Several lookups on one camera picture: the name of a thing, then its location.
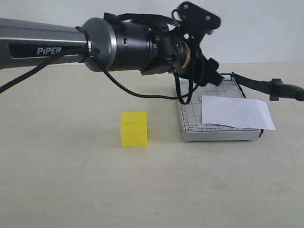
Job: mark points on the black cutter blade lever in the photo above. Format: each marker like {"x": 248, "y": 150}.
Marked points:
{"x": 275, "y": 88}

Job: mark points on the white paper sheet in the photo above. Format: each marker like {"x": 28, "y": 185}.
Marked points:
{"x": 241, "y": 113}

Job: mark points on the yellow foam cube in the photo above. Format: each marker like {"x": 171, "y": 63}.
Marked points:
{"x": 134, "y": 129}

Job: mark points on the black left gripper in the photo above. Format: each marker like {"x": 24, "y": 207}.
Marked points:
{"x": 202, "y": 71}

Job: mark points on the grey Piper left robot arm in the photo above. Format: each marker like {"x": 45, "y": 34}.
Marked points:
{"x": 149, "y": 43}

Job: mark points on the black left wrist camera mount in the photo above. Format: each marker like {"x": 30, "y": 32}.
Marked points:
{"x": 195, "y": 21}

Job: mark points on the grey paper cutter base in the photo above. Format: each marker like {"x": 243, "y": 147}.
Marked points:
{"x": 192, "y": 128}

